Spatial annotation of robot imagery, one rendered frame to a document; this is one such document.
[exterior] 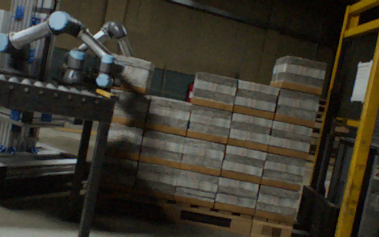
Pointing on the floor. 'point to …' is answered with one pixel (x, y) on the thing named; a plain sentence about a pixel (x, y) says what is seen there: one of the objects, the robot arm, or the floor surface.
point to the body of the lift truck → (371, 188)
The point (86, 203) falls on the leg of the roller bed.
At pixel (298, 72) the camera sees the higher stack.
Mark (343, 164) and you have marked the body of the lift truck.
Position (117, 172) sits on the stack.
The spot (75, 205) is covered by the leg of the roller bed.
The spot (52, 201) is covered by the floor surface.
